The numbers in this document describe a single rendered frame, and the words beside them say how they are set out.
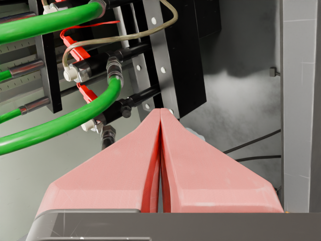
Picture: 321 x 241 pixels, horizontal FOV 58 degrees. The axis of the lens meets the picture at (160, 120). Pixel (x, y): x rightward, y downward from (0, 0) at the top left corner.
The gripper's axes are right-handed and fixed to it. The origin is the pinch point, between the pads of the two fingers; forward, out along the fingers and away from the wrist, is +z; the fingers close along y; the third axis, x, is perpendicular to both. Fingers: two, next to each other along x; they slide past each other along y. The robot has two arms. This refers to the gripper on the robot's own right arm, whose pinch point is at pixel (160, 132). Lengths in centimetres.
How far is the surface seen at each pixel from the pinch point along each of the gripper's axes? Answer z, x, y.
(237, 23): 42.7, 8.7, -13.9
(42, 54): 38.8, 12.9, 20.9
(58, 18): 13.2, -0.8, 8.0
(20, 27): 11.4, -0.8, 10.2
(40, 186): 38, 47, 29
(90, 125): 25.2, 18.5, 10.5
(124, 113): 27.3, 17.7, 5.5
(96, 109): 12.0, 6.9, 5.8
